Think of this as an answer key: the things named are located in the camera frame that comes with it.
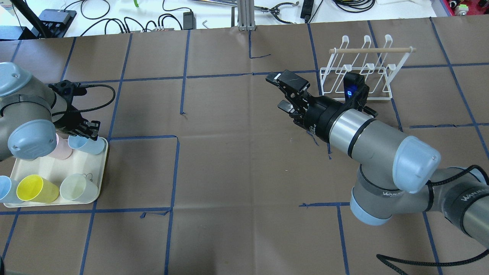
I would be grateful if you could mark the light blue plastic cup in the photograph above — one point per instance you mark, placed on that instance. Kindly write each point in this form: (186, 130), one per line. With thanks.
(86, 145)

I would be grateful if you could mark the pale green plastic cup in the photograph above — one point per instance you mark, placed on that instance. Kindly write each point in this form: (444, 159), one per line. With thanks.
(78, 188)

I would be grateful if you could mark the white wire cup rack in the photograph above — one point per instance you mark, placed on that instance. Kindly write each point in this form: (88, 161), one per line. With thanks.
(378, 65)

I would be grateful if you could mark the cream plastic tray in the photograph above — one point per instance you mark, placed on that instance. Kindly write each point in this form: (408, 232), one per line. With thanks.
(55, 171)

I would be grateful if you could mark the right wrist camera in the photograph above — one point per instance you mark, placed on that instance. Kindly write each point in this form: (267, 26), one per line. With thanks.
(355, 91)

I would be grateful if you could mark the pink plastic cup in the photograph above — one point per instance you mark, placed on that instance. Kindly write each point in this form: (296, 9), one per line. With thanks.
(62, 150)

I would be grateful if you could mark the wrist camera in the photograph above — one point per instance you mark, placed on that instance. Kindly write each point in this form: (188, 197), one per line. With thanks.
(68, 90)
(355, 91)

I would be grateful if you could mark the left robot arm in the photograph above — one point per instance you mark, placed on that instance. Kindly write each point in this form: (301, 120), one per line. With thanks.
(31, 113)

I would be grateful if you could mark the aluminium frame post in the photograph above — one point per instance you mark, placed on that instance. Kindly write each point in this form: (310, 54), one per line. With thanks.
(246, 18)

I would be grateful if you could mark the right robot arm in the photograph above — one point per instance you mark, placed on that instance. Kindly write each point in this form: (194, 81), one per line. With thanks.
(398, 173)

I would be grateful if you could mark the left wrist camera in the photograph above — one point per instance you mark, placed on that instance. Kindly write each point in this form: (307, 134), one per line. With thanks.
(68, 90)

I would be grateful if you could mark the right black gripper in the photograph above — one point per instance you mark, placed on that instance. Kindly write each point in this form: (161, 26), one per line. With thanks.
(320, 113)

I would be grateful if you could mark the yellow plastic cup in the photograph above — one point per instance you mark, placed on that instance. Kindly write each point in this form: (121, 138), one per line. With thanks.
(35, 188)

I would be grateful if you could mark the black power adapter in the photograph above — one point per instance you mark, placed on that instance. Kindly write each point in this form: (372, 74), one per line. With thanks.
(189, 21)

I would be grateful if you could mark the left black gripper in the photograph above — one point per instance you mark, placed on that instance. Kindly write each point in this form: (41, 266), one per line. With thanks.
(71, 119)

